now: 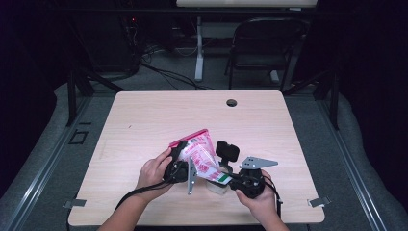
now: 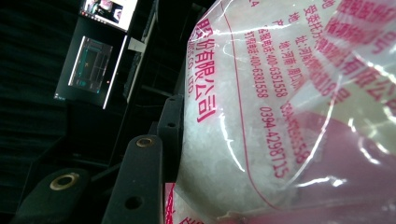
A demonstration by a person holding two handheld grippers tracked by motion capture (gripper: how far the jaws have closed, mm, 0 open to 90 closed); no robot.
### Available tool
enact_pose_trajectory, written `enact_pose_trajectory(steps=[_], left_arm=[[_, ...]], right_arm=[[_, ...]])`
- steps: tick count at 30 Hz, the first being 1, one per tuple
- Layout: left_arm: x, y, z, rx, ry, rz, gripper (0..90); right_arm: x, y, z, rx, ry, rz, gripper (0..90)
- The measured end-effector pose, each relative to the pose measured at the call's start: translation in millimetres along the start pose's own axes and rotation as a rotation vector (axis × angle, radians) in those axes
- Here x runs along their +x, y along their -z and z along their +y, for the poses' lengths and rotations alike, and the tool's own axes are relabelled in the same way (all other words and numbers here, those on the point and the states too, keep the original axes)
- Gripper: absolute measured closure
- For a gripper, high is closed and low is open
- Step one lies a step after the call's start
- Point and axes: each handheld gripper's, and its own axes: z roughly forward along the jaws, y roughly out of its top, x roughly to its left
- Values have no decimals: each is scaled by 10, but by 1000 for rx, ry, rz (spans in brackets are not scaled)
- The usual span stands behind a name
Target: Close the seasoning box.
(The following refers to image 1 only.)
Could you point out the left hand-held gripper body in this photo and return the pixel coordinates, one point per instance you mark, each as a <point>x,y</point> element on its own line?
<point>176,171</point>

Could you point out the black folding chair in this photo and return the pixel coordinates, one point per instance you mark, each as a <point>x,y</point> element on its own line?
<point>266,41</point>

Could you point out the person's left hand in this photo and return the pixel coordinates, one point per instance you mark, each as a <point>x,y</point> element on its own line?
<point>150,176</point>

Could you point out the aluminium floor rail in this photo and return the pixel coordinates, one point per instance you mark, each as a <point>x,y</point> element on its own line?
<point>349,166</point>
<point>41,173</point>

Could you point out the person's right hand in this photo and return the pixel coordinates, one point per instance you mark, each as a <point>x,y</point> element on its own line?
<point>264,202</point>

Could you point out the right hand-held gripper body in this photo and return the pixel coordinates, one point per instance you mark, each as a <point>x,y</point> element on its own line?
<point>251,183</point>

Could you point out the dark box with red light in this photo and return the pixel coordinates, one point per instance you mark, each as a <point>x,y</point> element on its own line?
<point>112,41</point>

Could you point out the white desk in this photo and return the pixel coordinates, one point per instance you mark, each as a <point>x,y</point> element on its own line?
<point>199,48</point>

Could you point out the black metal stand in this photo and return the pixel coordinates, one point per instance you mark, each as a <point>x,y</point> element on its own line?
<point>333,99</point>
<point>72,96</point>

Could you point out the pink and white seasoning packet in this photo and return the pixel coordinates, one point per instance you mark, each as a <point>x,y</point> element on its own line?
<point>200,150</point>

